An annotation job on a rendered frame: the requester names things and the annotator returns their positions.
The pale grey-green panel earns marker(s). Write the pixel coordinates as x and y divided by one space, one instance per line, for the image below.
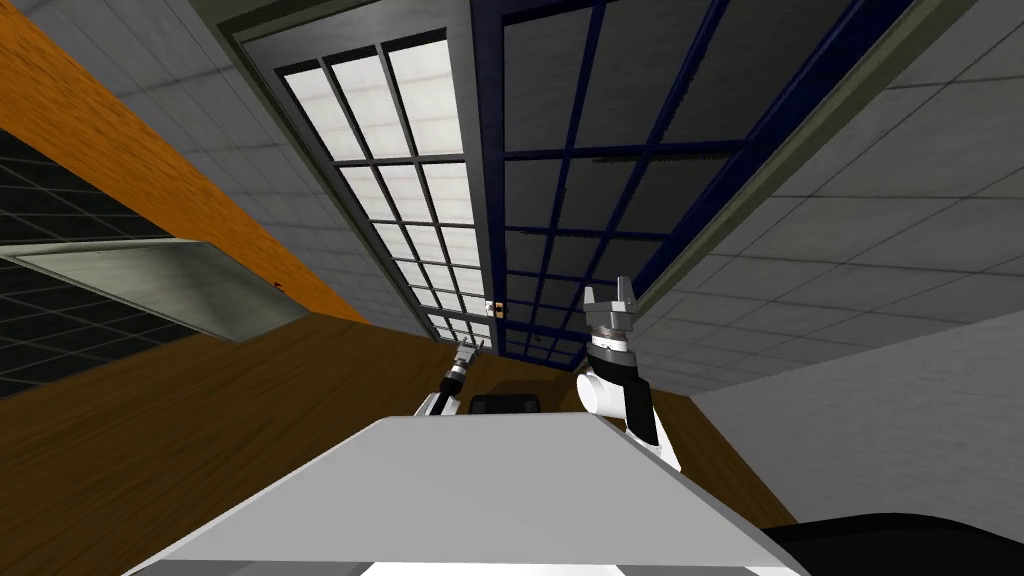
168 284

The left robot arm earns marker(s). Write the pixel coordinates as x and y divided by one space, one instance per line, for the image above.
445 394

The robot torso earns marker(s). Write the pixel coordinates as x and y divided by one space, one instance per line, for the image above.
480 496

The grey door with bright panes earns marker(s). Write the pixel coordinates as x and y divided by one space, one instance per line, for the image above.
400 160

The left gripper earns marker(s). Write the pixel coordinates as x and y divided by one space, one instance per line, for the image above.
464 358

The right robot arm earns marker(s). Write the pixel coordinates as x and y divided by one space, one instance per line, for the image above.
616 384

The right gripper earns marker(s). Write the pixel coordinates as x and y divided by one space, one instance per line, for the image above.
610 312

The blue door with dark panes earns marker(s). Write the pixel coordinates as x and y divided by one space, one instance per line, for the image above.
608 104

